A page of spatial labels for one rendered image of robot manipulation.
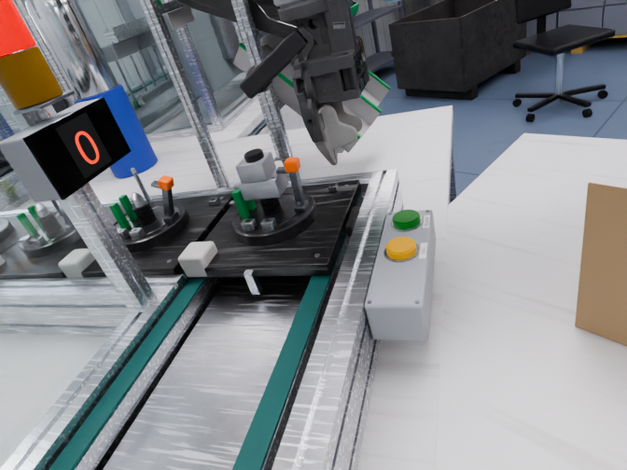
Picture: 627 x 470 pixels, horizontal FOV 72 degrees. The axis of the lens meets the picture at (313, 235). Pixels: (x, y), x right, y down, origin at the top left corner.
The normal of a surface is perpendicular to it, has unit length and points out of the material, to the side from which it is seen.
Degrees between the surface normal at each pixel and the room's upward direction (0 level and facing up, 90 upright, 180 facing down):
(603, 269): 90
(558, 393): 0
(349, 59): 90
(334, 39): 90
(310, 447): 0
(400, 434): 0
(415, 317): 90
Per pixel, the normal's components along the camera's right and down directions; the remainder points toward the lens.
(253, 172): -0.26, 0.58
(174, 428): -0.25, -0.82
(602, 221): -0.72, 0.52
